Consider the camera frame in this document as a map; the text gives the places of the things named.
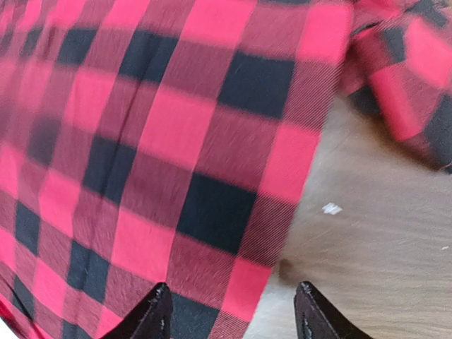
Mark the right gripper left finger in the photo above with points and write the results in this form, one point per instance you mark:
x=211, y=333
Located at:
x=149, y=319

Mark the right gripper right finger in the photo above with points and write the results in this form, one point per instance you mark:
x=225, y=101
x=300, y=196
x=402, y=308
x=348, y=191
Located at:
x=316, y=316

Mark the red black plaid shirt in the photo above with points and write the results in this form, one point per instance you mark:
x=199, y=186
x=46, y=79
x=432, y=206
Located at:
x=147, y=142

